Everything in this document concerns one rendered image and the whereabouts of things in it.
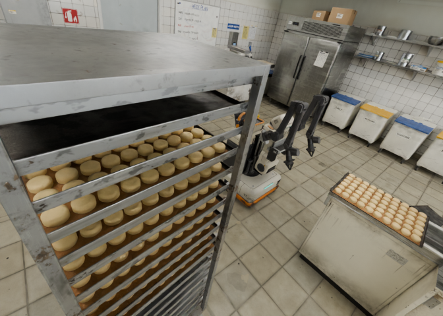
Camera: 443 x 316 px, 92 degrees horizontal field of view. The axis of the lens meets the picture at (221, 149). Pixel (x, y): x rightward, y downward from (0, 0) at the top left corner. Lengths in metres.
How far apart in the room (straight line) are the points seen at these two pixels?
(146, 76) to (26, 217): 0.30
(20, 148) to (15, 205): 0.12
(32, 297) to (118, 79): 2.07
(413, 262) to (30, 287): 2.70
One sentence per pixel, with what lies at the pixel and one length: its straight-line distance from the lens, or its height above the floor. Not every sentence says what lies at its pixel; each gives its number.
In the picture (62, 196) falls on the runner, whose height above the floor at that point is 1.59.
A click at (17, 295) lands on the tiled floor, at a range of 2.38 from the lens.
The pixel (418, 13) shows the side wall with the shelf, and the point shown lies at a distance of 5.86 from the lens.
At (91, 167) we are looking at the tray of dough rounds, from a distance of 0.71.
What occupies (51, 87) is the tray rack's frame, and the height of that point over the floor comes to 1.81.
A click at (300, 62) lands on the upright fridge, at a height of 1.21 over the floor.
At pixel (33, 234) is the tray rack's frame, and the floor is 1.56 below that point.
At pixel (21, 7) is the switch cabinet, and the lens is 4.32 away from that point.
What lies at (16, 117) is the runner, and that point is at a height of 1.76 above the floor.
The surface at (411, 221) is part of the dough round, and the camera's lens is 2.04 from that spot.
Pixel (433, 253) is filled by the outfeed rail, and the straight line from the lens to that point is 1.98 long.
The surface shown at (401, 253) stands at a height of 0.76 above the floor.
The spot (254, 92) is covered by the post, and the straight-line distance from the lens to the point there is 0.71.
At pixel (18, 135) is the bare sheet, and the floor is 1.67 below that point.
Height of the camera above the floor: 1.93
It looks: 33 degrees down
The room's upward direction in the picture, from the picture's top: 11 degrees clockwise
